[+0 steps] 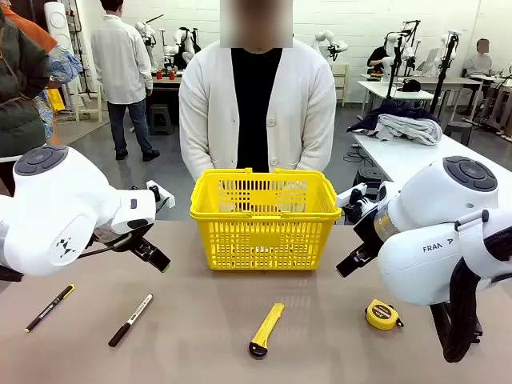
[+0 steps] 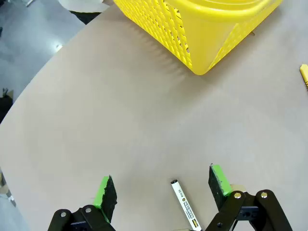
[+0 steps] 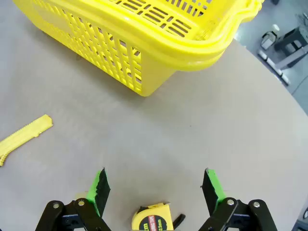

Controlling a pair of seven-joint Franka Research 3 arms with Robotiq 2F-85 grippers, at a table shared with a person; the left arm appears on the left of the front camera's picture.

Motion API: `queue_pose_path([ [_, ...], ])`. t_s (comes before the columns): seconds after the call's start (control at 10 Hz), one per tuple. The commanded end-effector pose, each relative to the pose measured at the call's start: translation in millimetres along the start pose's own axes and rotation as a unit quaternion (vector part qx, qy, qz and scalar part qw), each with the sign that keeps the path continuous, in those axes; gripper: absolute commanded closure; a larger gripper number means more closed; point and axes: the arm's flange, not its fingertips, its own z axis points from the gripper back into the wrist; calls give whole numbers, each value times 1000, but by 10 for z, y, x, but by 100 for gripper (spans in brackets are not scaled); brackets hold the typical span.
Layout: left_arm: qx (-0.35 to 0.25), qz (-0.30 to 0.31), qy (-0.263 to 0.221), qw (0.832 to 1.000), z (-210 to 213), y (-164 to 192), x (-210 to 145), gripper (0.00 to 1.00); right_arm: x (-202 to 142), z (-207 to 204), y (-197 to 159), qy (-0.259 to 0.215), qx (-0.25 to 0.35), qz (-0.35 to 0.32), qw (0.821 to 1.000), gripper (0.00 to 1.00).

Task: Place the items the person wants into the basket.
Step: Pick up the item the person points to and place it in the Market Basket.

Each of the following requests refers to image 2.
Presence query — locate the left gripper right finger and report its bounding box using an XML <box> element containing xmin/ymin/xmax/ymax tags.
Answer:
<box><xmin>204</xmin><ymin>163</ymin><xmax>293</xmax><ymax>231</ymax></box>

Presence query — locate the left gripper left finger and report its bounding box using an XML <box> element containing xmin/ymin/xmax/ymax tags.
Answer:
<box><xmin>47</xmin><ymin>175</ymin><xmax>118</xmax><ymax>231</ymax></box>

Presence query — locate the yellow plastic shopping basket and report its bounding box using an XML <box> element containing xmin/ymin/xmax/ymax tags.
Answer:
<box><xmin>113</xmin><ymin>0</ymin><xmax>284</xmax><ymax>76</ymax></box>

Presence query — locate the black white marker pen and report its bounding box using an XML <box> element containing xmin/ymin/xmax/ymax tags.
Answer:
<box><xmin>170</xmin><ymin>179</ymin><xmax>202</xmax><ymax>231</ymax></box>

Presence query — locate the yellow black utility knife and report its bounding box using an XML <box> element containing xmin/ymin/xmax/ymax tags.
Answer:
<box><xmin>299</xmin><ymin>64</ymin><xmax>308</xmax><ymax>91</ymax></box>

